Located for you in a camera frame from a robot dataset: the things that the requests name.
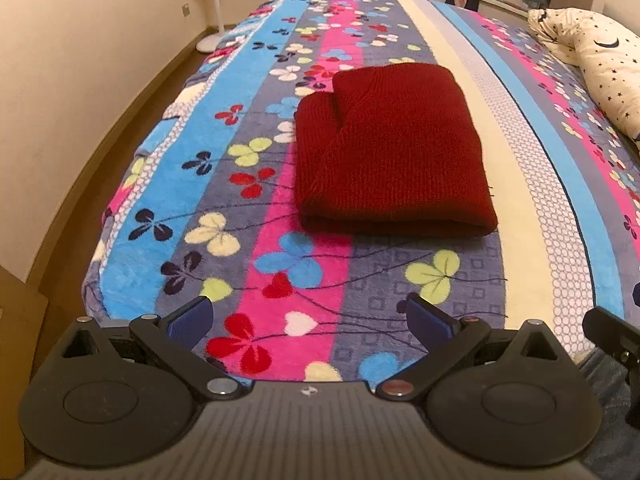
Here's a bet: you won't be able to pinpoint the white standing fan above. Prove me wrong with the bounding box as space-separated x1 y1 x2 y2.
196 0 227 54

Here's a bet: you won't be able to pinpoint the red knit sweater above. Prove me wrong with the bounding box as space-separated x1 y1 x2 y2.
294 63 499 237

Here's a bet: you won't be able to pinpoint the floral striped fleece blanket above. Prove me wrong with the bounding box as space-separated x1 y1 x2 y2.
82 0 640 396

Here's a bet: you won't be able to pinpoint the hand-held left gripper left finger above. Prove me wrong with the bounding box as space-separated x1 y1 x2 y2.
60 296 246 402

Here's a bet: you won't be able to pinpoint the star print cream pillow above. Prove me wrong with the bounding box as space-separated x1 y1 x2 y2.
527 7 640 145

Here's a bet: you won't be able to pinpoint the person's blue jeans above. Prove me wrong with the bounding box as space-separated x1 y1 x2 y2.
577 347 640 480

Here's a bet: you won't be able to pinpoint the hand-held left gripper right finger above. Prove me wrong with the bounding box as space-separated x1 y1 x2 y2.
375 294 561 402

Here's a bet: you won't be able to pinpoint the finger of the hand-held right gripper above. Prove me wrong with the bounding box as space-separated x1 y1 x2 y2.
582 306 640 431

